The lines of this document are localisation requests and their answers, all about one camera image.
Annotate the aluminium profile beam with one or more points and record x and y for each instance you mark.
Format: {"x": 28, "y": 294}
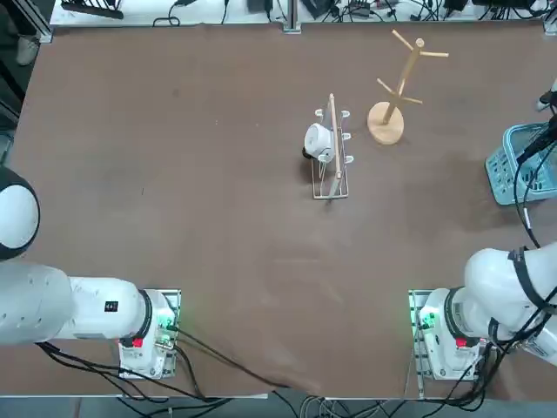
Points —
{"x": 43, "y": 30}

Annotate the person's shoe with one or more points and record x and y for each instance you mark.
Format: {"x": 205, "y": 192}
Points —
{"x": 27, "y": 51}

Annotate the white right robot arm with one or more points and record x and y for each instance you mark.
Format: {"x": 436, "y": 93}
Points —
{"x": 483, "y": 287}

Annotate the wooden cup rack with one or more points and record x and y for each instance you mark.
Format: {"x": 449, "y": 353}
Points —
{"x": 385, "y": 128}

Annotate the white cup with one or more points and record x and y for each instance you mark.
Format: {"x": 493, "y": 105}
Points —
{"x": 317, "y": 139}

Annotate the black box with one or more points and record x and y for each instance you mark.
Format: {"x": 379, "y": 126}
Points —
{"x": 320, "y": 6}

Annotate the black power adapter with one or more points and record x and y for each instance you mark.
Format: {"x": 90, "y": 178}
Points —
{"x": 260, "y": 4}

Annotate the aluminium profile post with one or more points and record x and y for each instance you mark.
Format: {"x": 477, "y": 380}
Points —
{"x": 292, "y": 17}

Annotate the blue plastic basket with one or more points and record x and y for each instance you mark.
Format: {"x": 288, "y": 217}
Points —
{"x": 500, "y": 174}

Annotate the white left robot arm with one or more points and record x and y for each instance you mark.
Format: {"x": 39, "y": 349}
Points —
{"x": 87, "y": 313}

